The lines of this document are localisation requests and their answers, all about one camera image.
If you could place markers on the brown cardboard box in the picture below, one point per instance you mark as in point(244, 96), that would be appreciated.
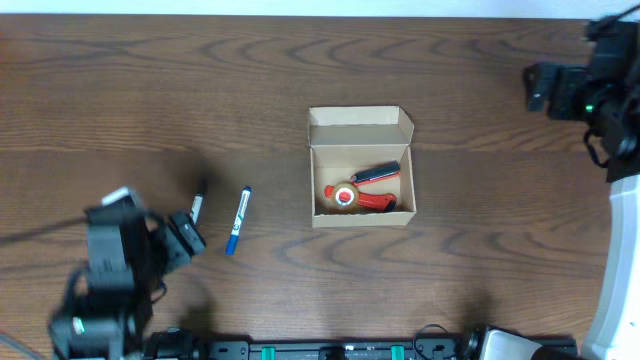
point(349, 139)

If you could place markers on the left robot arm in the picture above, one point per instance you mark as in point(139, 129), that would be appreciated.
point(109, 301)

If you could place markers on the blue marker pen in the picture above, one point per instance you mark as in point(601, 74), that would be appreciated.
point(238, 221)

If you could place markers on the red utility knife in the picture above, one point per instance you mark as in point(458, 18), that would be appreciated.
point(379, 203)

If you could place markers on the yellow tape roll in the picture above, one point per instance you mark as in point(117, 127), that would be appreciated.
point(344, 196)

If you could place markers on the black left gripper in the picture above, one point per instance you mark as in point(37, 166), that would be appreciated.
point(176, 238)

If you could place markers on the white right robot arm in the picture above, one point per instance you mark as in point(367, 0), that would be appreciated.
point(604, 94)

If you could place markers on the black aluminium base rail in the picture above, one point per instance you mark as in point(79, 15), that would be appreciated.
point(183, 345)

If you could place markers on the black marker pen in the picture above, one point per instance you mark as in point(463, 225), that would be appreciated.
point(198, 201)

